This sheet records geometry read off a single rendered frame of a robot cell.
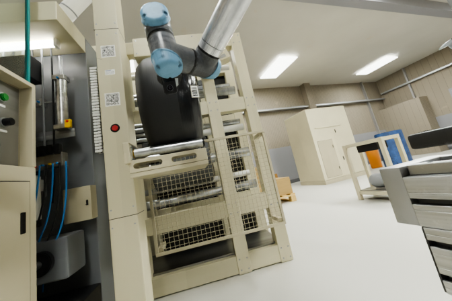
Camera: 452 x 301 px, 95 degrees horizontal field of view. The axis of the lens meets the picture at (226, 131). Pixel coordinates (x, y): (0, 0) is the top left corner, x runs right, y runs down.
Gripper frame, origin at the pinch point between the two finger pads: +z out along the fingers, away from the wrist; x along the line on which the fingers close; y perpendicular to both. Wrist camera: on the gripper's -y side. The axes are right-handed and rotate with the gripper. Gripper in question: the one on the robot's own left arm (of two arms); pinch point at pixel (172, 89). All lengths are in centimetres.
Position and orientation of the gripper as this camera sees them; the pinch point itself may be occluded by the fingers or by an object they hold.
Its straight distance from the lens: 91.1
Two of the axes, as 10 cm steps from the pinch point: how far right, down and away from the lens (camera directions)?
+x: -9.7, 1.6, -1.7
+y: -2.1, -9.2, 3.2
